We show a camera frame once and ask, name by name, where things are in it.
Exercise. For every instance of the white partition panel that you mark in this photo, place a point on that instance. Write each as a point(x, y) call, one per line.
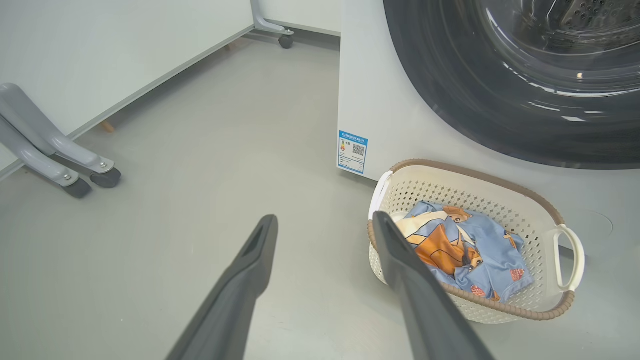
point(100, 50)
point(305, 12)

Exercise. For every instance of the blue energy label sticker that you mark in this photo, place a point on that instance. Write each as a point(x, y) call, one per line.
point(352, 152)

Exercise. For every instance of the blue cream cartoon shirt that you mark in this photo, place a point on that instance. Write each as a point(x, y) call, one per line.
point(435, 245)

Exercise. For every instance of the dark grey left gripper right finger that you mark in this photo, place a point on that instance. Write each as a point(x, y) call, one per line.
point(425, 310)

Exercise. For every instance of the blue cartoon print garment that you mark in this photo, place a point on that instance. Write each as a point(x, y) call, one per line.
point(500, 260)

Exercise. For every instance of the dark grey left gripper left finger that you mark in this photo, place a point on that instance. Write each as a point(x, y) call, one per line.
point(235, 300)

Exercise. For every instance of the grey caster stand leg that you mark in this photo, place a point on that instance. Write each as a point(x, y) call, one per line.
point(265, 22)
point(35, 162)
point(55, 140)

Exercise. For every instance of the white front-load washing machine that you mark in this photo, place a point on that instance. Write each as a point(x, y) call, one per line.
point(395, 120)

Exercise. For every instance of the small wooden block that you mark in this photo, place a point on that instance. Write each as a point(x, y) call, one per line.
point(107, 127)

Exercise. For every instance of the cream perforated laundry basket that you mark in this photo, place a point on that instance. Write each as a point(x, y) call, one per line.
point(440, 181)

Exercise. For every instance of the black glass washing machine door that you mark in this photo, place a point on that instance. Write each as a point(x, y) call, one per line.
point(450, 90)

